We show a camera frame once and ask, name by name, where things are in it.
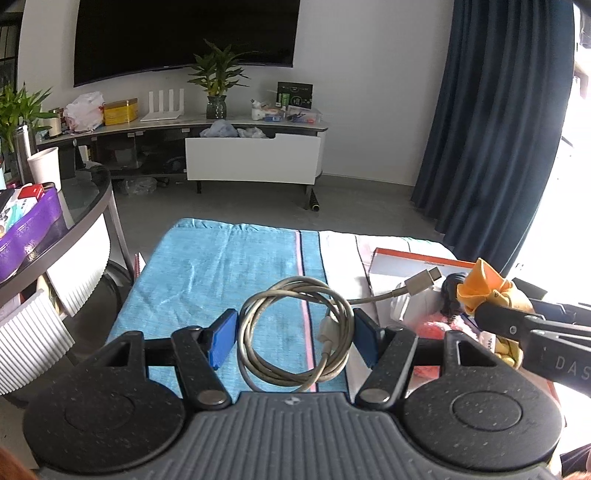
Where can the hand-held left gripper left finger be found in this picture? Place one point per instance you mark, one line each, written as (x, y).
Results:
(224, 339)

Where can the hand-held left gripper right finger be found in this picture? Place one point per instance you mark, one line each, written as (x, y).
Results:
(367, 339)

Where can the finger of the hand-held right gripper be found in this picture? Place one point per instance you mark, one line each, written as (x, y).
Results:
(508, 323)
(556, 308)

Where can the plain yellow scrunchie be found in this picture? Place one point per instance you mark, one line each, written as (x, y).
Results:
(482, 284)

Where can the dark blue cloth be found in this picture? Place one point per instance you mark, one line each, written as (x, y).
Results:
(450, 295)

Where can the orange white cardboard box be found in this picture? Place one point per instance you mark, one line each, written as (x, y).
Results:
(392, 272)

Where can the blue towel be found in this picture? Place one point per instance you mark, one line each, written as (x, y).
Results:
(207, 267)

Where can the red spiral notebook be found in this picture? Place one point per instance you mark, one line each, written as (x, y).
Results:
(138, 266)

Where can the black roll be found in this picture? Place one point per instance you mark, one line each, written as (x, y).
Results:
(316, 199)

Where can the white ribbed drawer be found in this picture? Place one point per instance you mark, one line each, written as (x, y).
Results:
(78, 267)
(27, 337)

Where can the clear plastic bag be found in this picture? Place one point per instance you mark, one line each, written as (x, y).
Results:
(134, 186)

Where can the white cabinet drawer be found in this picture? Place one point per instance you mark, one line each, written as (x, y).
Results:
(254, 159)

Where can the dark blue curtain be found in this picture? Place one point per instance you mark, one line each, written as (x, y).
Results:
(485, 115)

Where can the dark glass coffee table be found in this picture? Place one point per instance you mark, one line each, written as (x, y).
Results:
(87, 184)

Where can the white crumpled cloth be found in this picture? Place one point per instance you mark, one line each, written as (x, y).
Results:
(253, 133)

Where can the blue crumpled cloth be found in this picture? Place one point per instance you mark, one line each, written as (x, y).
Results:
(219, 129)

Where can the television stand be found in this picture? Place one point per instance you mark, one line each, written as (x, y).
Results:
(184, 123)

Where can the purple tin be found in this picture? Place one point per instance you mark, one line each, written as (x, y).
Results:
(32, 230)

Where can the blue white packet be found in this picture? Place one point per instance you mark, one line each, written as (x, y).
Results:
(272, 116)

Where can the white figurine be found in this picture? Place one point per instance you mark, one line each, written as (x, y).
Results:
(257, 110)

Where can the clear plastic box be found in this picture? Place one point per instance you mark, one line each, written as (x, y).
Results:
(304, 115)

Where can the potted plant in dark vase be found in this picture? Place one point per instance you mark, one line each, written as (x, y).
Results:
(217, 104)

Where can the white router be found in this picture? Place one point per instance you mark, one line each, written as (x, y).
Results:
(164, 108)

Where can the red white packet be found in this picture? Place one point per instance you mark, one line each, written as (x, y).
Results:
(34, 190)

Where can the teal packet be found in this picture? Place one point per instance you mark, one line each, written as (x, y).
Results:
(16, 212)

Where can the white cup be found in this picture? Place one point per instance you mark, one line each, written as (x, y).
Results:
(45, 166)

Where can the yellow box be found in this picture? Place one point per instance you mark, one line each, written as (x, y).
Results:
(121, 112)

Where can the green black box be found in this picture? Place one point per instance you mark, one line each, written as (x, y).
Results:
(295, 94)

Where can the white plastic bag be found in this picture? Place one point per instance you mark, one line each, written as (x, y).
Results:
(83, 113)

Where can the metal thermos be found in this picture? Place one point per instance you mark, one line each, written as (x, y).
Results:
(24, 152)

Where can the bamboo plant by thermos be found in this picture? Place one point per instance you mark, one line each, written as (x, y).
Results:
(18, 110)

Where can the black television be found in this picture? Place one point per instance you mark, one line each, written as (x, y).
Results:
(184, 32)

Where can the black framed glass partition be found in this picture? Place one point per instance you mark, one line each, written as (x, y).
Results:
(8, 55)

